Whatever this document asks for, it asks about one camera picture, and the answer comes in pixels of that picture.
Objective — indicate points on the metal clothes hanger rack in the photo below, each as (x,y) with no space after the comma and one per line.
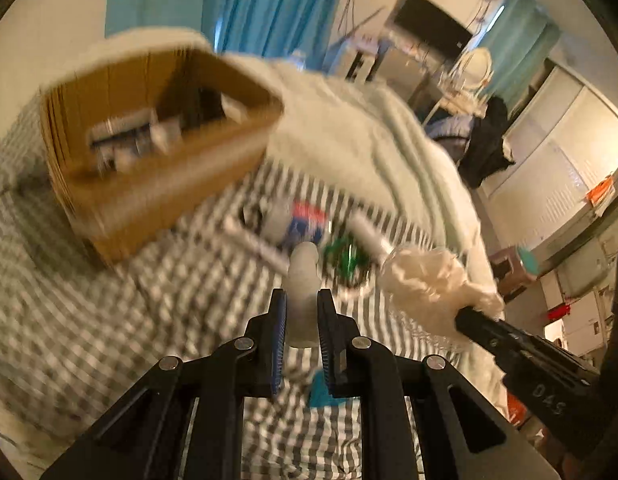
(359,12)

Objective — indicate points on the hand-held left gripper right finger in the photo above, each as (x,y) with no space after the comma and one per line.
(325,345)

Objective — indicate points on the wooden stool with teal top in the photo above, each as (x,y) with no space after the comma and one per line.
(519,272)

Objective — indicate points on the oval white vanity mirror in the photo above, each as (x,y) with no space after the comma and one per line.
(476,67)

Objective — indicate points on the black flat screen television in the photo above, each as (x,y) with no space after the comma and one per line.
(431,20)

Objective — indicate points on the red blue packet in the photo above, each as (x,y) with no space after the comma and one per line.
(306,225)

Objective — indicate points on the orange label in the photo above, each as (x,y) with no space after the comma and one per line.
(601,194)

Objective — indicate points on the grey small fridge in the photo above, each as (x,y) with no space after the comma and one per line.
(406,77)

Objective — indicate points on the green item in clear wrap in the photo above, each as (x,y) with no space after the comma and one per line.
(346,260)

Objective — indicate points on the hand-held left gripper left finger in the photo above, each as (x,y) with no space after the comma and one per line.
(278,345)

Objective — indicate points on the long white tube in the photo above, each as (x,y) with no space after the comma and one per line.
(254,245)

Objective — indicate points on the white round container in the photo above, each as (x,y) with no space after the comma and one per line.
(276,222)

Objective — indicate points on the white pen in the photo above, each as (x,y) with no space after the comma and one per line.
(371,235)

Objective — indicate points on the grey white checked blanket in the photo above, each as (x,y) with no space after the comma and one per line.
(114,340)

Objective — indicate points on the white plastic bottle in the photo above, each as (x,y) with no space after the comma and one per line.
(303,295)

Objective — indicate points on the items inside box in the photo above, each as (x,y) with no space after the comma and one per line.
(121,135)

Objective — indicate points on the clear plastic bag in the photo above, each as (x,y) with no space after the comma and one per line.
(429,280)

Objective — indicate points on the blue window curtain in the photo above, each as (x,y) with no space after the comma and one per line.
(269,5)

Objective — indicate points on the brown cardboard box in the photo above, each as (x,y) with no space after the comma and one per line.
(189,195)

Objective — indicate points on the teal curtain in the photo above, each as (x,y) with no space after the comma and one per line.
(524,45)

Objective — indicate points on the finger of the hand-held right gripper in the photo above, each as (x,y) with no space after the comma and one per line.
(481,327)

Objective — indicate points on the dark hanging clothes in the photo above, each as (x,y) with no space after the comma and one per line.
(486,145)

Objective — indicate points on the pale green knitted blanket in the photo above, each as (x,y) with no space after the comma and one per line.
(369,150)

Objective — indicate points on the teal packet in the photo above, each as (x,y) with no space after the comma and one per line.
(321,392)

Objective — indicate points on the clear water bottle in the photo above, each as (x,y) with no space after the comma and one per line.
(298,59)

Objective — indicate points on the white wardrobe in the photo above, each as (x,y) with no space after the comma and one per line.
(559,160)

